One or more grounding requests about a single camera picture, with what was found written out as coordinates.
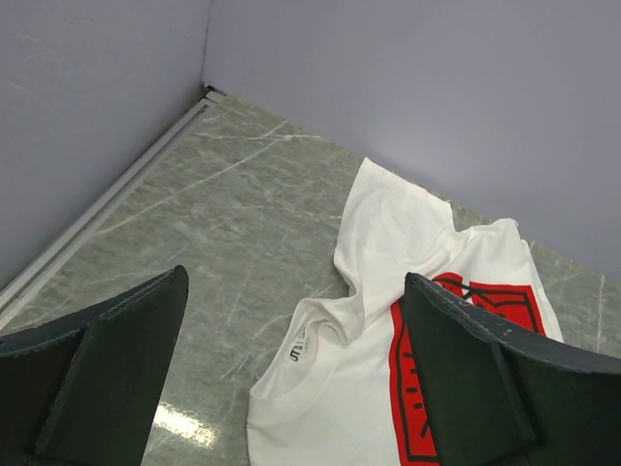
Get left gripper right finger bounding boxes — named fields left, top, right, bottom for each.
left=402, top=273, right=620, bottom=465

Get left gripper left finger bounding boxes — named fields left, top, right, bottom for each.
left=1, top=266, right=189, bottom=465

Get white t-shirt red print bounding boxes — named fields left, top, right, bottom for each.
left=246, top=160, right=562, bottom=465

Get aluminium frame rail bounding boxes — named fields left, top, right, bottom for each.
left=1, top=85, right=225, bottom=327

